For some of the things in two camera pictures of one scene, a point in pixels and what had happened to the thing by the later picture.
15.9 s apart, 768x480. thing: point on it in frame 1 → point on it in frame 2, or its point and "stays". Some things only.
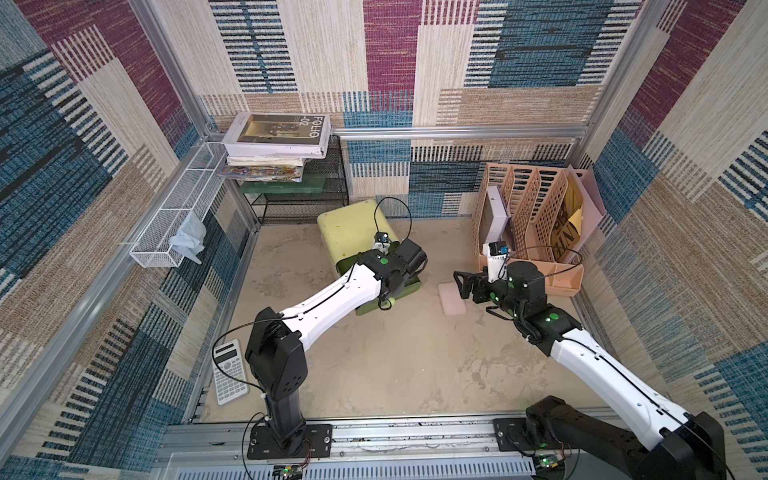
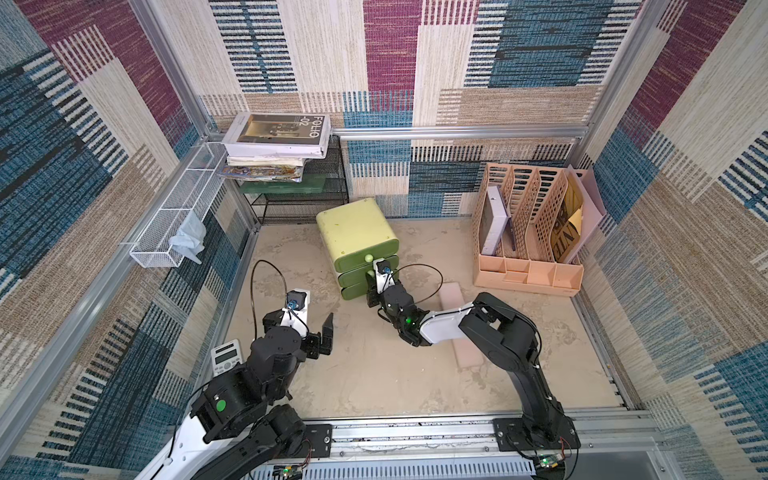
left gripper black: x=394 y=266 → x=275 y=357
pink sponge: x=452 y=301 stays
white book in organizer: x=500 y=217 stays
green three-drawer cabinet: x=352 y=230 stays
